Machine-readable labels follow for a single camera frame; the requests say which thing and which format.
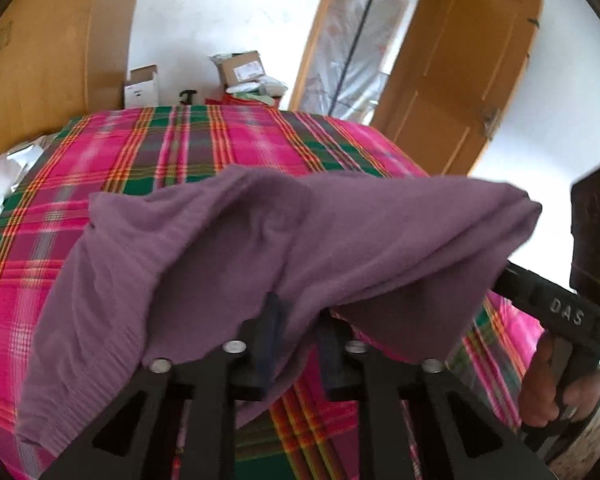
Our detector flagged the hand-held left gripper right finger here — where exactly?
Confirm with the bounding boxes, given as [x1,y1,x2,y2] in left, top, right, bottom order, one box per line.
[315,306,556,480]

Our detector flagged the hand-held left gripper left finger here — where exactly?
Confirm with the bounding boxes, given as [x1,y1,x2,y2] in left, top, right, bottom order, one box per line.
[40,291,287,480]

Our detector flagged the purple fleece cloth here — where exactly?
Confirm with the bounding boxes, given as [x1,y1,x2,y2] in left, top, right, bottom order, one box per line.
[15,165,543,453]

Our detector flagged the person's right hand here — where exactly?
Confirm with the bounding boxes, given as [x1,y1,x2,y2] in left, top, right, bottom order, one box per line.
[518,331,600,428]

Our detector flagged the pink plaid blanket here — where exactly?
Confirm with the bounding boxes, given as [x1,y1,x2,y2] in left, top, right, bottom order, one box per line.
[0,105,546,480]

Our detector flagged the red box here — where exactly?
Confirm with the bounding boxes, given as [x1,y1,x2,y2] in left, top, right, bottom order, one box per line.
[205,93,281,109]

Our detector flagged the white plastic bags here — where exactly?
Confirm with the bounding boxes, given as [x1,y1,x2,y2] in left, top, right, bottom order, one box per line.
[225,77,288,99]

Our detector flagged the brown cardboard box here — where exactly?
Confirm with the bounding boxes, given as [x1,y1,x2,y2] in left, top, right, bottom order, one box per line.
[211,51,264,89]

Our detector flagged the wooden door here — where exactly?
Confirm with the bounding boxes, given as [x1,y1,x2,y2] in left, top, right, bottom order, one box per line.
[370,0,545,177]

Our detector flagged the white cardboard box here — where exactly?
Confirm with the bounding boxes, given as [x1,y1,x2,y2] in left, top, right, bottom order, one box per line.
[124,65,160,109]

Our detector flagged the clear plastic curtain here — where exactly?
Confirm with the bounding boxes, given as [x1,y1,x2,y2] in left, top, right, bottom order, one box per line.
[300,0,428,126]

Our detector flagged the large white plastic bag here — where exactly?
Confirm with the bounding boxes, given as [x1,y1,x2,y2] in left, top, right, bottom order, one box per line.
[0,134,57,246]

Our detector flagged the wooden wardrobe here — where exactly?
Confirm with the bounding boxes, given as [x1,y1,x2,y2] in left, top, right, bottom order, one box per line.
[0,0,148,171]

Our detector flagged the metal door handle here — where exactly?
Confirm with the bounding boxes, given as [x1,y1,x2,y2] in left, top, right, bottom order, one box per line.
[481,108,502,139]

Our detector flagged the wooden door frame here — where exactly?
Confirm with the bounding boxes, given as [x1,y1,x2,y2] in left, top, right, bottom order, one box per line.
[287,0,353,111]

